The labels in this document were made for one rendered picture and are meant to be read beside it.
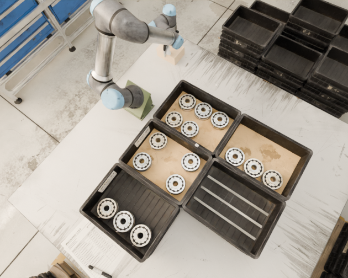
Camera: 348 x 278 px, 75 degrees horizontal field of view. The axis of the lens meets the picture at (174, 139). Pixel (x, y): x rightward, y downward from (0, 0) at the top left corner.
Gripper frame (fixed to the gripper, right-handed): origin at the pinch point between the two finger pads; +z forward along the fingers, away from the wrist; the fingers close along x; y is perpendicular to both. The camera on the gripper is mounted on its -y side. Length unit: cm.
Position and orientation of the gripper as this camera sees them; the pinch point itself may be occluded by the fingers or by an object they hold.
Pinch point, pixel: (170, 49)
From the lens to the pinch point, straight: 175.2
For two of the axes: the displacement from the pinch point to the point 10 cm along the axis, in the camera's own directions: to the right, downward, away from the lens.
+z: 0.5, 3.4, 9.4
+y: 8.0, 5.4, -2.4
